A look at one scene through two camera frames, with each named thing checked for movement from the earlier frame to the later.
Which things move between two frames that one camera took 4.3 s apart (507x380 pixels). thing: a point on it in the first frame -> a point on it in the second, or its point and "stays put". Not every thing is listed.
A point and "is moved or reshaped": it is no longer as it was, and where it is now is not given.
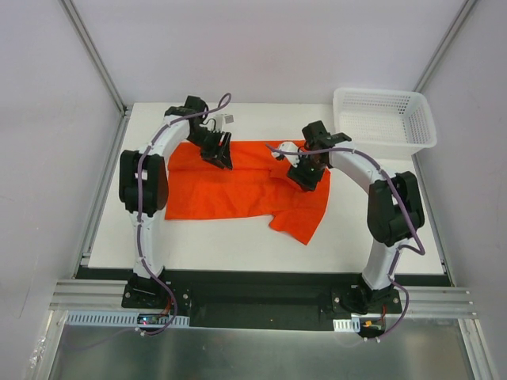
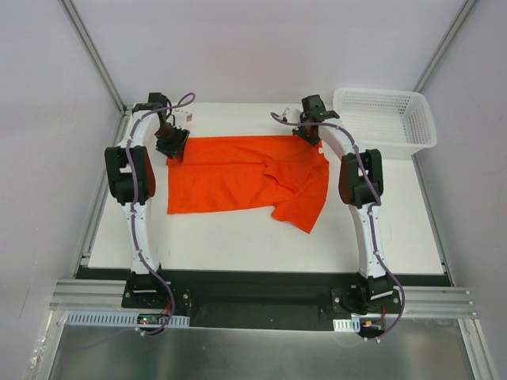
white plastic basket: x=384 y=123 stays put
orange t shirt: x=257 y=185 is moved or reshaped
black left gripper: x=214 y=147 -> x=173 y=143
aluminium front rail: x=74 y=294 stays put
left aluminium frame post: x=96 y=52 stays put
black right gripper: x=306 y=174 -> x=306 y=134
